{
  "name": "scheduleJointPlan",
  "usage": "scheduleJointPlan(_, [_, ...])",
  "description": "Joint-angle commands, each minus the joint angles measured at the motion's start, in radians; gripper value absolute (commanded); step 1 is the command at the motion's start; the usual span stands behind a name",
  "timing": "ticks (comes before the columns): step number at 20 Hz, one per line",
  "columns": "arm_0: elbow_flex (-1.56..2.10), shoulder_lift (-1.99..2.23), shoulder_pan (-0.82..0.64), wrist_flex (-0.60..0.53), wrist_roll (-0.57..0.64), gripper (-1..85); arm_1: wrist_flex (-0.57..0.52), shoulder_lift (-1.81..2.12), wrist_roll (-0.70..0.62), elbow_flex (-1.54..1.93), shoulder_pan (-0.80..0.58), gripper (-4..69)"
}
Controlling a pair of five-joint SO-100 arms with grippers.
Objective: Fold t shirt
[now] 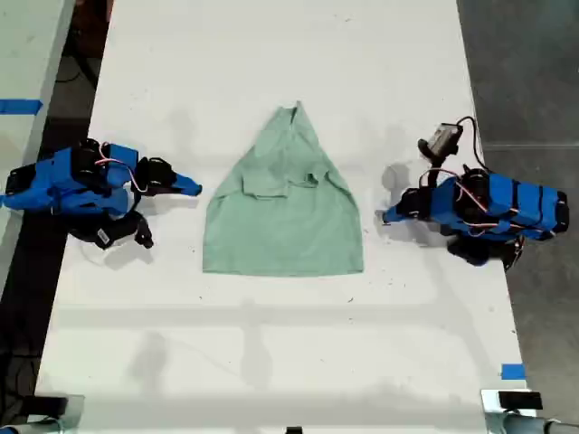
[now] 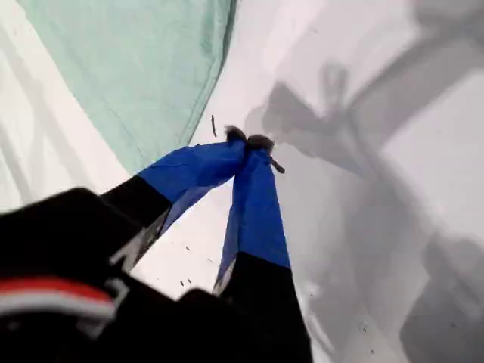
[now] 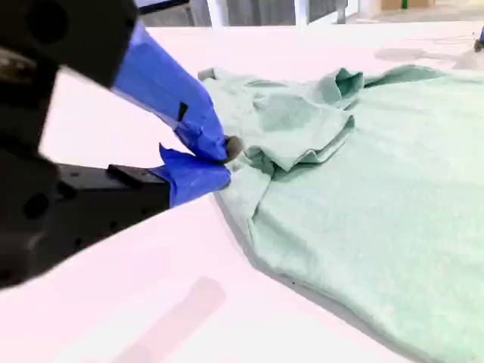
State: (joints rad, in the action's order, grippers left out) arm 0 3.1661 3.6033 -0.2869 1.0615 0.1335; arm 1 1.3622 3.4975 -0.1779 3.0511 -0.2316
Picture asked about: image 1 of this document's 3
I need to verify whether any pale green T-shirt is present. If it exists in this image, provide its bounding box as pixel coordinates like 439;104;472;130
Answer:
202;99;365;278

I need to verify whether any grey metal tube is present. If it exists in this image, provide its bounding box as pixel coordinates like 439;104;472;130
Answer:
500;411;579;434

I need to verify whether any black camera box white label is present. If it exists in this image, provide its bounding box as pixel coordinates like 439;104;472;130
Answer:
67;211;156;251

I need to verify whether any long blue tape strip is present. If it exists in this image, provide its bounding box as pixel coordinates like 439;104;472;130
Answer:
0;99;44;115

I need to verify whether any black floor cable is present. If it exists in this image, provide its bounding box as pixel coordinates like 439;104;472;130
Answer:
56;47;100;88

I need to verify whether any metal table clamp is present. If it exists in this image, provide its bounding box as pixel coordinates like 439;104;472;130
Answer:
44;394;86;429
479;388;545;434

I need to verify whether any white side table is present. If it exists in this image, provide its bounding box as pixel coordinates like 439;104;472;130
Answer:
0;0;77;284

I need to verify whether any grey black camera box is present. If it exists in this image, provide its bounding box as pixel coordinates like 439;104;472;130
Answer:
416;122;464;160

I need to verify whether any black camera stalk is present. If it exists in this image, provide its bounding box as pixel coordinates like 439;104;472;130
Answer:
419;155;443;188

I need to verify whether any white camera cable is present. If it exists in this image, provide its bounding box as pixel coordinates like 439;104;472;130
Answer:
80;241;110;267

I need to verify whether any black camera cable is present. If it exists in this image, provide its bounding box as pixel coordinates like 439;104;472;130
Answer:
455;116;490;175

